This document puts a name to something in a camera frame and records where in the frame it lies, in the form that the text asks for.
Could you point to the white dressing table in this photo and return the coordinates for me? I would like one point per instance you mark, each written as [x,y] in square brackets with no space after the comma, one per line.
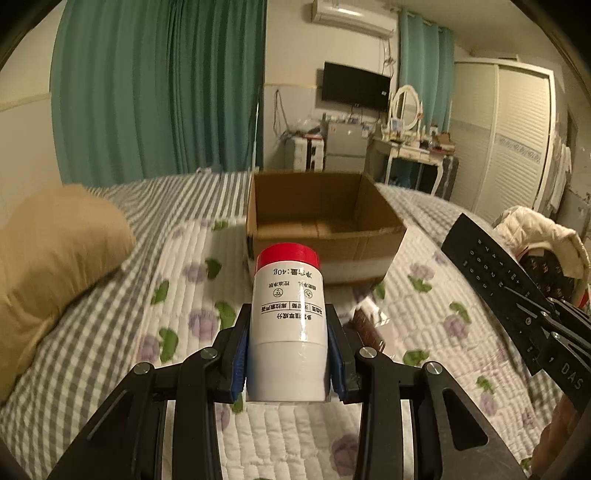
[429,171]

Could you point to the tan pillow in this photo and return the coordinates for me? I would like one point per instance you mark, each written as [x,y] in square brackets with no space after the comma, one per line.
[55,246]

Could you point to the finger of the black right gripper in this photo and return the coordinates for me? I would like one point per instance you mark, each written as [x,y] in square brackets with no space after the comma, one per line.
[565,370]
[565,322]

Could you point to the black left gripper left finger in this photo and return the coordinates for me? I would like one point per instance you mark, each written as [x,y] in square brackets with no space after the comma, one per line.
[124,438]

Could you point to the white air conditioner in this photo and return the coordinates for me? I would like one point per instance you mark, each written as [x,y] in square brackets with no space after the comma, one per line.
[334,13]

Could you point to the black remote control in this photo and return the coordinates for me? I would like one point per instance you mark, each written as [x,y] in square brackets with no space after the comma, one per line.
[488,268]

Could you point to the green curtain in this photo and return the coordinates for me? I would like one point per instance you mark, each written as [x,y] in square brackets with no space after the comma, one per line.
[141,89]
[426,62]

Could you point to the black wall television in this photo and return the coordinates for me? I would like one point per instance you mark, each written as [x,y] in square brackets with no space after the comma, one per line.
[356,87]

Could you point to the white puffy jacket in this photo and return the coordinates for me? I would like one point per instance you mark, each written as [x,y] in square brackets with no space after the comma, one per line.
[522,229]

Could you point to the brown cardboard box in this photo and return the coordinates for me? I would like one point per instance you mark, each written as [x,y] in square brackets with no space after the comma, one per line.
[344,217]

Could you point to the green curtain right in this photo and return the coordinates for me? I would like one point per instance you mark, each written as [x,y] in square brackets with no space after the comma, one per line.
[426,62]

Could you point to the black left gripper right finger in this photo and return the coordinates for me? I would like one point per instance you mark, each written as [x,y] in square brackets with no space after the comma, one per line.
[452,438]

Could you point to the white sliding wardrobe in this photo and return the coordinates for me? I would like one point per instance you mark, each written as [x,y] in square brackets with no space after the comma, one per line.
[503,122]

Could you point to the floral white quilt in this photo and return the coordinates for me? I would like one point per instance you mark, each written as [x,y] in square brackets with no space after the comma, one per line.
[424,309]

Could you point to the person hand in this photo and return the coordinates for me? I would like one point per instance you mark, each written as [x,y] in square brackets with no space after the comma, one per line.
[555,436]

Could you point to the grey checkered bed sheet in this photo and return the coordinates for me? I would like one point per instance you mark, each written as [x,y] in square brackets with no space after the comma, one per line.
[90,349]

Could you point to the silver mini fridge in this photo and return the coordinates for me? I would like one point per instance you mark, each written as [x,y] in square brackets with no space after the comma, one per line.
[345,148]

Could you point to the green curtain left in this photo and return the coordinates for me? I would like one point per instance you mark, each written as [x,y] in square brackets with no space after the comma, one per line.
[141,89]

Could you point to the white oval vanity mirror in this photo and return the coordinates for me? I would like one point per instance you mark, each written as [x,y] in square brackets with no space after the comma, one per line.
[405,108]

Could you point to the white suitcase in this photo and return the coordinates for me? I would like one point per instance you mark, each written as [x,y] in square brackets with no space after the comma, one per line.
[305,153]

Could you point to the white bottle red cap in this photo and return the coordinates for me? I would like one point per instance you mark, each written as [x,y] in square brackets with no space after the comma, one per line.
[287,360]

